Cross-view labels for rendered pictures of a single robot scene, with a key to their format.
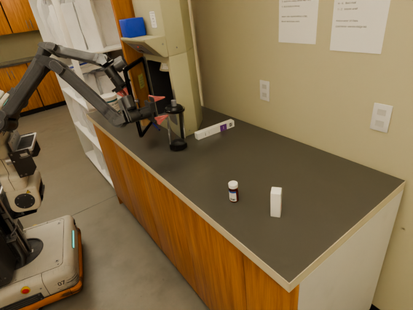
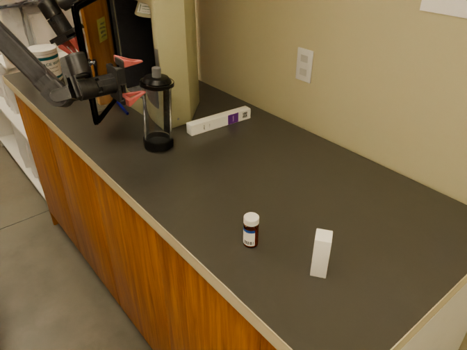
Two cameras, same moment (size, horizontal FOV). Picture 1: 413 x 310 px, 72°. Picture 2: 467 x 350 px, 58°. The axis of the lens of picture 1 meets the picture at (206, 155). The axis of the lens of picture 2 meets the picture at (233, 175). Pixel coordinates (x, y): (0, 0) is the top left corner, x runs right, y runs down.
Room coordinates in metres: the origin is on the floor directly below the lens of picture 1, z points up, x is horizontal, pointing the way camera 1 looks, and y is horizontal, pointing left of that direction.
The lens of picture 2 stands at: (0.14, 0.04, 1.64)
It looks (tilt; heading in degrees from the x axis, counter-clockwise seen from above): 33 degrees down; 353
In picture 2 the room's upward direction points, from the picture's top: straight up
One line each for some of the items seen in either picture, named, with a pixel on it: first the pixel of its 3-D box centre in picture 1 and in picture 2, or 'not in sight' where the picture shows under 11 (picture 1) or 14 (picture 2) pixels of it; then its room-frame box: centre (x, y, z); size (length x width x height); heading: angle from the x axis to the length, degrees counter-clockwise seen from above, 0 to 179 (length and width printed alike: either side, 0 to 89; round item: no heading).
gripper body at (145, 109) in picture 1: (145, 112); (107, 84); (1.34, 0.27, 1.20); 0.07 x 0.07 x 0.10; 32
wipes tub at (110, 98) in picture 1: (109, 104); (44, 63); (2.15, 0.69, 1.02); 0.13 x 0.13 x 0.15
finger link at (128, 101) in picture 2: (159, 115); (130, 90); (1.38, 0.21, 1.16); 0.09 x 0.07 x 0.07; 122
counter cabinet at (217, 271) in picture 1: (202, 198); (190, 228); (1.56, 0.06, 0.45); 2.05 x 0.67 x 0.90; 33
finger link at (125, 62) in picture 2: (157, 101); (128, 68); (1.38, 0.21, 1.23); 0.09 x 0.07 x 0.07; 122
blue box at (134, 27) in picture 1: (132, 27); not in sight; (1.72, 0.31, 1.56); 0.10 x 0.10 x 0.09; 33
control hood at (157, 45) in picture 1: (143, 47); not in sight; (1.64, 0.26, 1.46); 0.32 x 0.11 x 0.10; 33
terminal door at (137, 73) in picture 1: (141, 96); (100, 55); (1.65, 0.33, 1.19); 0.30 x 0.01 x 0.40; 169
